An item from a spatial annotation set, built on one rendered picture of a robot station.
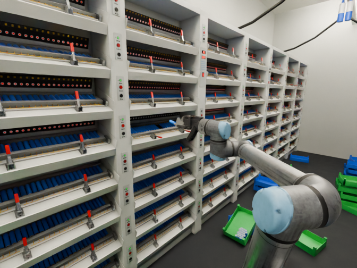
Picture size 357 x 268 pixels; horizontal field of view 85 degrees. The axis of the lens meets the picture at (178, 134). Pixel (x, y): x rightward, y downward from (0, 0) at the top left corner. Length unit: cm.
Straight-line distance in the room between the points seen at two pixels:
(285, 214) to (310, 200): 8
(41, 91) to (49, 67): 18
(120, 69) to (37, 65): 35
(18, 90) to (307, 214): 114
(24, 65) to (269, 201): 94
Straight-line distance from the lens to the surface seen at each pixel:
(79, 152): 104
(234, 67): 216
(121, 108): 107
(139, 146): 118
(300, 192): 62
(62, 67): 97
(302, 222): 61
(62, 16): 102
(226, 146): 109
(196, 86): 152
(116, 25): 111
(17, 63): 94
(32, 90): 111
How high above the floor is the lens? 124
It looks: 12 degrees down
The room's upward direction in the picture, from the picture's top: straight up
